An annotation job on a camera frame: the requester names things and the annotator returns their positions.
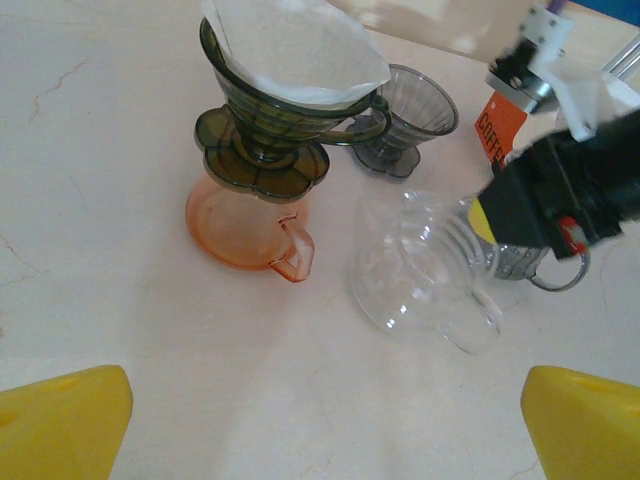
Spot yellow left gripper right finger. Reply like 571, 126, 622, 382
519, 364, 640, 480

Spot aluminium frame post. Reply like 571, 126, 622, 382
602, 34, 640, 81

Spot grey plastic dripper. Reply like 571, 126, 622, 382
344, 63, 460, 180

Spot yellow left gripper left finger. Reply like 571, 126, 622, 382
0, 364, 135, 480

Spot white paper coffee filter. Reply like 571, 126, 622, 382
200, 0, 392, 109

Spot clear plastic dripper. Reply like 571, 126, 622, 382
349, 189, 504, 357

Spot orange transparent server jug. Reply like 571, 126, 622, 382
184, 167, 317, 285

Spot olive green plastic dripper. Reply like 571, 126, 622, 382
193, 17, 394, 204

